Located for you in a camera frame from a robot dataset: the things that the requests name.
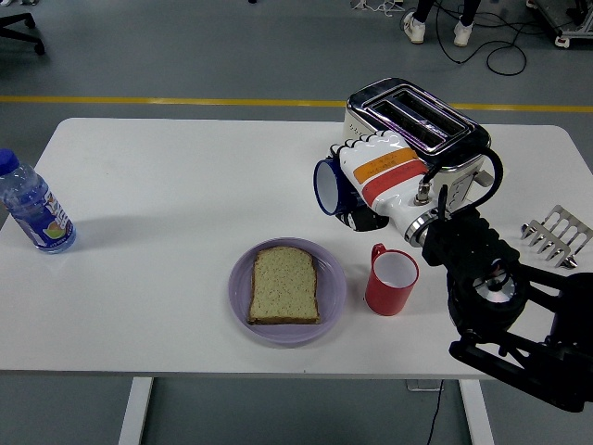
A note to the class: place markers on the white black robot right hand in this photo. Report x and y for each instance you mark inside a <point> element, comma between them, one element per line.
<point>384,171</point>

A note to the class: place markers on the blue enamel cup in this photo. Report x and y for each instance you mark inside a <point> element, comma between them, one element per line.
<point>326,185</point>

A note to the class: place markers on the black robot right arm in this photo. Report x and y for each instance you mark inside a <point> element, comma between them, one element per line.
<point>482,278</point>

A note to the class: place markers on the red enamel cup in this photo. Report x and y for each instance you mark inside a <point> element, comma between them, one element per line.
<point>387,299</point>

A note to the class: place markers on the slice of toast bread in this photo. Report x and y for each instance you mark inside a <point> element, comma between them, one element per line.
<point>283,287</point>

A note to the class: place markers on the cream and chrome toaster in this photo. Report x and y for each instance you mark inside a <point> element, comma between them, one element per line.
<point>417,116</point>

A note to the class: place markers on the white paper sheet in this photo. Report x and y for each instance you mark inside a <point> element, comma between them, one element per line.
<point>484,191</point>

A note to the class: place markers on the purple round plate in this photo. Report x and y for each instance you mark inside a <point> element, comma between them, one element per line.
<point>331,296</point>

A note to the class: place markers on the person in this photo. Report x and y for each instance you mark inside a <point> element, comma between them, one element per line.
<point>417,30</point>

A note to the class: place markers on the silver metal toast rack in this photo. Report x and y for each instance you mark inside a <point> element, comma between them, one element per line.
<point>558,229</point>

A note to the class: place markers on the metal equipment cart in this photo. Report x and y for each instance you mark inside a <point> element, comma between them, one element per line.
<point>572,25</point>

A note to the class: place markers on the white table leg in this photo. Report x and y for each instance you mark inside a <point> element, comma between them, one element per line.
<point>477,412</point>
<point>135,412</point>

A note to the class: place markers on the blue-capped water bottle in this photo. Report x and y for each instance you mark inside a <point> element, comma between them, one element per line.
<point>34,208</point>

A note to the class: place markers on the black office chair base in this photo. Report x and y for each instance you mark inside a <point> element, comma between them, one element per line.
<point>18,28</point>

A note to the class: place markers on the grey under-table socket bracket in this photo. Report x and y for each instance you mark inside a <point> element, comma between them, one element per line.
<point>419,385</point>

